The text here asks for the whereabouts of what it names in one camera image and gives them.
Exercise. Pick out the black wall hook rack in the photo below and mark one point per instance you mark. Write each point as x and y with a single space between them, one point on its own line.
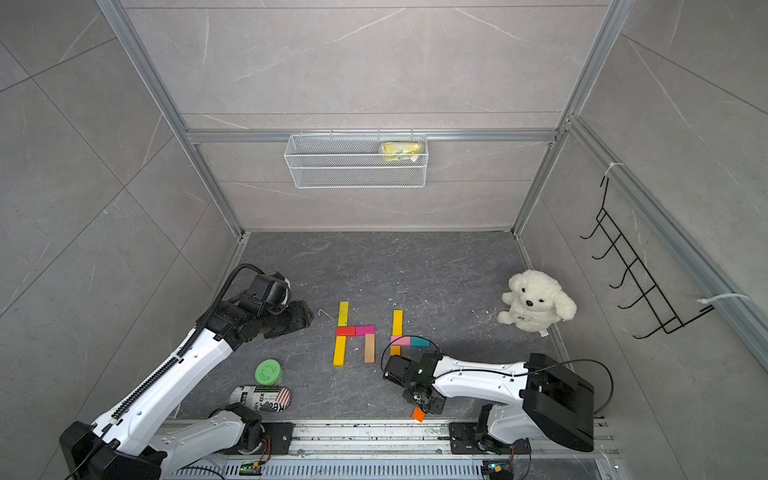
635 271

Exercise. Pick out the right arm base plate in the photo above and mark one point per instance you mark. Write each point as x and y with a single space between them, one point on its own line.
465 438

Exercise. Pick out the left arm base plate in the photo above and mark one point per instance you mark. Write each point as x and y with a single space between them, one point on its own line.
275 437

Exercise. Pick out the teal block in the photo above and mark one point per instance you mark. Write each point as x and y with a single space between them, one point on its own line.
417 342

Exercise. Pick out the white plush dog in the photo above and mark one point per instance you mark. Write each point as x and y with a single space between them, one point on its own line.
535 302

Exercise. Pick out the red block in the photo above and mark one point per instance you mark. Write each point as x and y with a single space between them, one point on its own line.
346 331

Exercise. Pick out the pink block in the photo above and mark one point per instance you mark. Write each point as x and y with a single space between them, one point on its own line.
400 341

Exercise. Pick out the tan wooden block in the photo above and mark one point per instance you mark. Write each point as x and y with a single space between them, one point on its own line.
369 352

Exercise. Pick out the green lid jar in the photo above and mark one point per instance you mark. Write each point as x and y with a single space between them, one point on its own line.
268 373

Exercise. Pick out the yellow item in basket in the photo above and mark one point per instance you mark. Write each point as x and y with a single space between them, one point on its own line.
401 151

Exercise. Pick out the orange block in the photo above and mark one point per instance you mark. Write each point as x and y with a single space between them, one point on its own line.
418 415

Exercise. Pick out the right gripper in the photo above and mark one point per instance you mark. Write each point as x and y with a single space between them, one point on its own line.
432 407

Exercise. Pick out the white wire basket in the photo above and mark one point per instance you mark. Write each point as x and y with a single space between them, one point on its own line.
351 160

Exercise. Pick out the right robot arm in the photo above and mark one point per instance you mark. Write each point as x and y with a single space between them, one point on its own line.
536 397

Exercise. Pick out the magenta block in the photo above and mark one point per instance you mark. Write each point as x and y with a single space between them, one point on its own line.
365 330

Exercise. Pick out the yellow block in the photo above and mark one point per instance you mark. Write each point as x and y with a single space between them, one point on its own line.
343 314
339 351
397 326

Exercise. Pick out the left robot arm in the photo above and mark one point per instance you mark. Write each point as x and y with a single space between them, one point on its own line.
127 442

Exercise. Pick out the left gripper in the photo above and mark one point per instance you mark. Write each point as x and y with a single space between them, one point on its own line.
300 316

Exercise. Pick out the printed can lying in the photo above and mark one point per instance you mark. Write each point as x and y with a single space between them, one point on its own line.
261 398

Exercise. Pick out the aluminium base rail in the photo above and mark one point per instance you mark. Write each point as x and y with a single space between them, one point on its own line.
404 449

